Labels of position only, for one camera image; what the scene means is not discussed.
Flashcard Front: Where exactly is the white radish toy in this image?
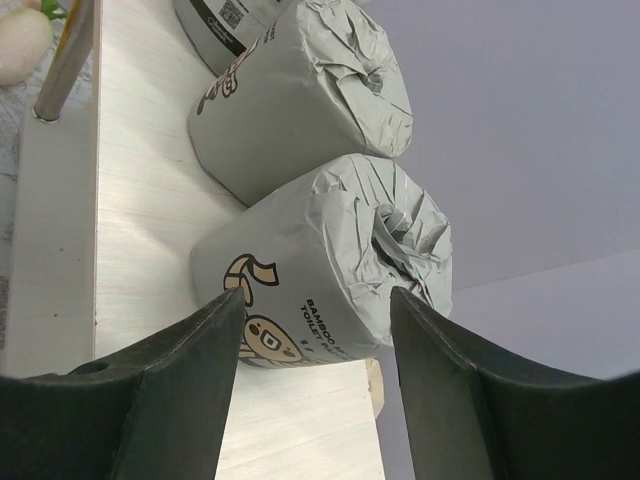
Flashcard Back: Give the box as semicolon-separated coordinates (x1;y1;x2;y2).
1;7;53;86

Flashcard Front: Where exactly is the white two-tier shelf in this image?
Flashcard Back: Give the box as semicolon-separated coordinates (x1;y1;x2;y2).
9;0;386;480

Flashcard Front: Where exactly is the grey roll with cartoon label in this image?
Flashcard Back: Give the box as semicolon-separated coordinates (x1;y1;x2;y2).
187;1;413;206

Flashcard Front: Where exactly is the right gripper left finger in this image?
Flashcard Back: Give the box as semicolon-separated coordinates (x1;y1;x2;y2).
1;288;245;479

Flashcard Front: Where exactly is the grey roll with QR label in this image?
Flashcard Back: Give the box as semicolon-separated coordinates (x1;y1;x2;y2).
172;0;294;75

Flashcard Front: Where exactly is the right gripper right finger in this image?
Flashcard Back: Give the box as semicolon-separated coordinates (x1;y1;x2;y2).
391;287;639;479

